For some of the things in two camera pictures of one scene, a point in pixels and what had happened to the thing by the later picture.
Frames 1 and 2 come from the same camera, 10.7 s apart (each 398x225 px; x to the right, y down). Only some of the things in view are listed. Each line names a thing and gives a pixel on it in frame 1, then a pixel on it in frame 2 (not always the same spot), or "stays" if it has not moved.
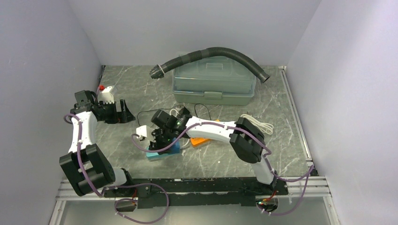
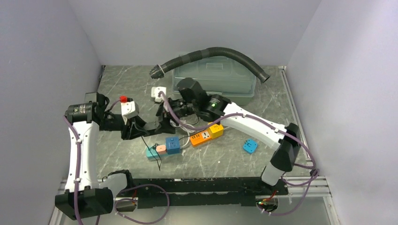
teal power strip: [152, 156] stays
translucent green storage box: [213, 80] stays
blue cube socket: [175, 148] stays
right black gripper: [157, 144] → [161, 110]
